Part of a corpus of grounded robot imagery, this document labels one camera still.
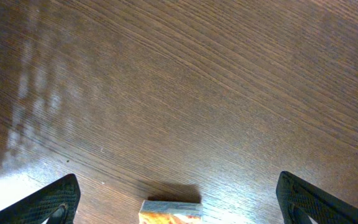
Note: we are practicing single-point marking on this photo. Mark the small orange juice carton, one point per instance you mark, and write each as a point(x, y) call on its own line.
point(166, 212)

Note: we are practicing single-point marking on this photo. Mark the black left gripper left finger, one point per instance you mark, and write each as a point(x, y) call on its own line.
point(55, 203)

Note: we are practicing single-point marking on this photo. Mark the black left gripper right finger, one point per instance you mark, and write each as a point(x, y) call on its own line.
point(302, 202)

